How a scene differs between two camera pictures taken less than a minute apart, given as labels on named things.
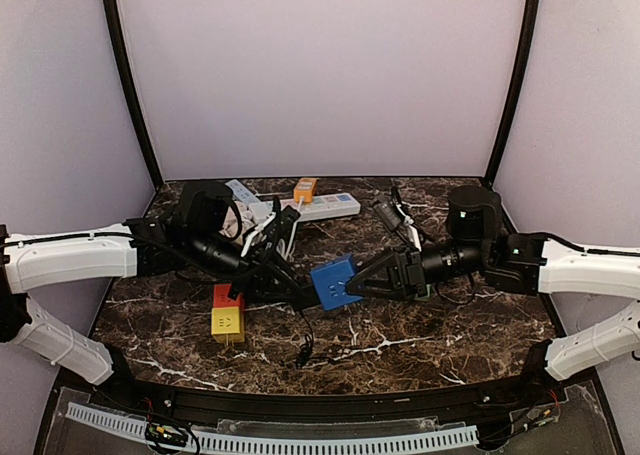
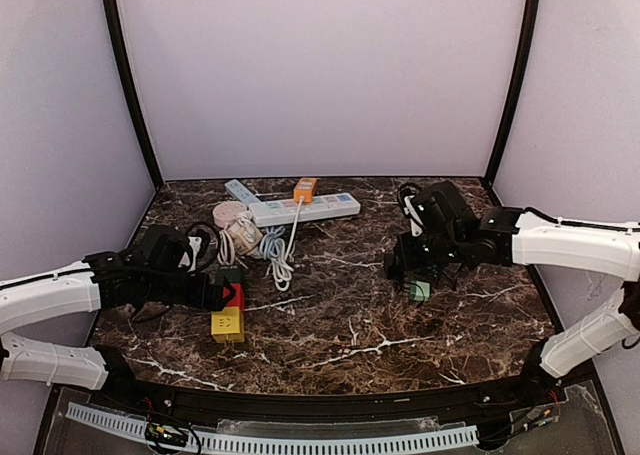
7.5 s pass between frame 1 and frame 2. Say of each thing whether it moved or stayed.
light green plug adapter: stayed
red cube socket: stayed
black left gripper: moved
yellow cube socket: stayed
